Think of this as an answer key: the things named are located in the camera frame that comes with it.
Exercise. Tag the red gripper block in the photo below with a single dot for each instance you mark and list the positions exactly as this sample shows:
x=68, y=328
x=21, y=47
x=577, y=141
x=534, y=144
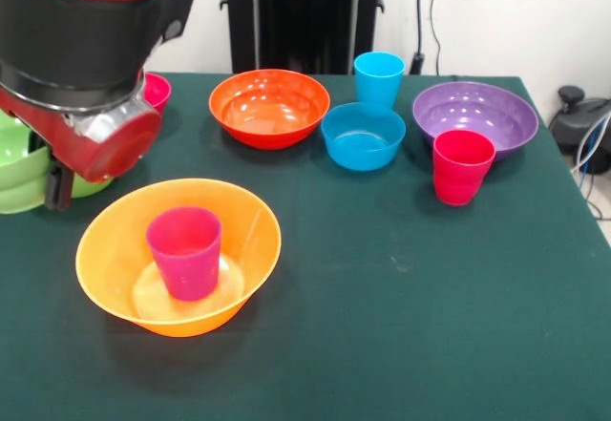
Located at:
x=124, y=149

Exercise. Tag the small green bowl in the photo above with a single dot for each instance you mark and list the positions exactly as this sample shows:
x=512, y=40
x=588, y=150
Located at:
x=19, y=182

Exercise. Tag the purple cup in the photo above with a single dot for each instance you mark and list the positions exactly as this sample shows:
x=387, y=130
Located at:
x=186, y=263

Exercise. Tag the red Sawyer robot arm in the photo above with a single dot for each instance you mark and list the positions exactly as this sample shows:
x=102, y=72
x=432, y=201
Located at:
x=71, y=34

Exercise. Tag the large orange bowl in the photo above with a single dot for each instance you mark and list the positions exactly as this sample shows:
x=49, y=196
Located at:
x=110, y=258

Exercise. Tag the pink bowl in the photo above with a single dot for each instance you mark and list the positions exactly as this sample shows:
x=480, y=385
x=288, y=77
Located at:
x=160, y=91

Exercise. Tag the red bowl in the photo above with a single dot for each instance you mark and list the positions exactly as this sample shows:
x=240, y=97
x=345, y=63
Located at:
x=267, y=115

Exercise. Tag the blue bowl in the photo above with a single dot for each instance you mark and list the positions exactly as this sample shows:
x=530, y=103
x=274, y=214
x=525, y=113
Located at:
x=363, y=149

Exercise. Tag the blue cup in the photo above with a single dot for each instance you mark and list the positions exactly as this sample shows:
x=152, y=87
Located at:
x=379, y=82

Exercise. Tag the dark green tablecloth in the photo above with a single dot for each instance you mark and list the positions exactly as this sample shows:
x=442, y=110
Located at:
x=406, y=273

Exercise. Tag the pink cup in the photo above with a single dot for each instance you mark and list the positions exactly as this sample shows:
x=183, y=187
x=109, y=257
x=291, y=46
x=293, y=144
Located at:
x=460, y=173

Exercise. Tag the purple bowl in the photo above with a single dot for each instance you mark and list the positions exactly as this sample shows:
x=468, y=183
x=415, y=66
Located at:
x=477, y=111

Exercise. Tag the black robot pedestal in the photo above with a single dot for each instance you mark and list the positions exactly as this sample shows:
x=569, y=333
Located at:
x=305, y=15

